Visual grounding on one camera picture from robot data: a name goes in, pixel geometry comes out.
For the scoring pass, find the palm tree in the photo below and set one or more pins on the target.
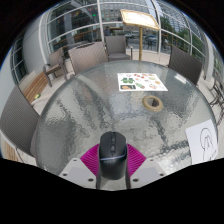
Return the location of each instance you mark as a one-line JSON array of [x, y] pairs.
[[166, 26]]

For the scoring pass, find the light brown wicker chair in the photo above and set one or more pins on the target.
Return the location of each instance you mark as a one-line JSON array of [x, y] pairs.
[[88, 56]]

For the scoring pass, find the white mouse pad with drawing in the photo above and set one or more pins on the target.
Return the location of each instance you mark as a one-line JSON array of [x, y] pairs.
[[196, 143]]

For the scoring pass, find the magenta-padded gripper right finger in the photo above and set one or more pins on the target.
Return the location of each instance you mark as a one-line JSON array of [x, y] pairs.
[[146, 170]]

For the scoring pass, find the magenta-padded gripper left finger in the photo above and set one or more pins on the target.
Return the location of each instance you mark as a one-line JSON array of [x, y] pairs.
[[78, 170]]

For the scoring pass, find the green metal patio table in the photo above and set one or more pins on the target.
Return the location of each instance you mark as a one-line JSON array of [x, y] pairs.
[[218, 96]]

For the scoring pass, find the printed picture menu card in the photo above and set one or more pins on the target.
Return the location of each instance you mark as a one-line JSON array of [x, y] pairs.
[[143, 81]]

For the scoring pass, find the black computer mouse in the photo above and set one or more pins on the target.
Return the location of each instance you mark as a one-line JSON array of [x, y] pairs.
[[112, 156]]

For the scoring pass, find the brown wicker armchair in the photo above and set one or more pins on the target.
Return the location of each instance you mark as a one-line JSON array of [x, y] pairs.
[[55, 58]]

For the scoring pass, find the wooden slat bench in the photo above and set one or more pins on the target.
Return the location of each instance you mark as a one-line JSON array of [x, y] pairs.
[[35, 86]]

